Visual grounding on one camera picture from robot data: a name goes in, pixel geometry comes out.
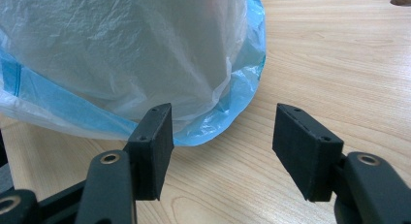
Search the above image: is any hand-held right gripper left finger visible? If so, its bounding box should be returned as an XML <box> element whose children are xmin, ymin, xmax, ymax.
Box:
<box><xmin>124</xmin><ymin>102</ymin><xmax>175</xmax><ymax>202</ymax></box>

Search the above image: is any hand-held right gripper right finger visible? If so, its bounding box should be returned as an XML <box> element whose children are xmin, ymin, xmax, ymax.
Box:
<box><xmin>271</xmin><ymin>103</ymin><xmax>345</xmax><ymax>203</ymax></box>

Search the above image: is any white plastic bag blue band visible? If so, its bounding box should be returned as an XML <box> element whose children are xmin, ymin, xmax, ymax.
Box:
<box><xmin>0</xmin><ymin>0</ymin><xmax>268</xmax><ymax>147</ymax></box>

